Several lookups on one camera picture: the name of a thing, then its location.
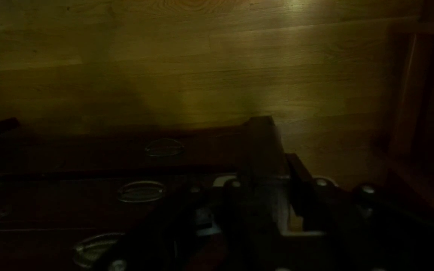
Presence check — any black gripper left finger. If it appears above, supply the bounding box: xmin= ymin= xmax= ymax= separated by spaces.
xmin=106 ymin=180 xmax=244 ymax=271

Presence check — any brass drawer handle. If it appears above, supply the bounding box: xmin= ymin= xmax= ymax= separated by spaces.
xmin=72 ymin=232 xmax=123 ymax=268
xmin=115 ymin=180 xmax=168 ymax=205

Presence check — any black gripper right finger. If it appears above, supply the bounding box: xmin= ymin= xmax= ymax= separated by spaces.
xmin=290 ymin=177 xmax=434 ymax=271

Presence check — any dark wooden secretary desk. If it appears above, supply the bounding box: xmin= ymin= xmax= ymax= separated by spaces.
xmin=0 ymin=116 xmax=338 ymax=271

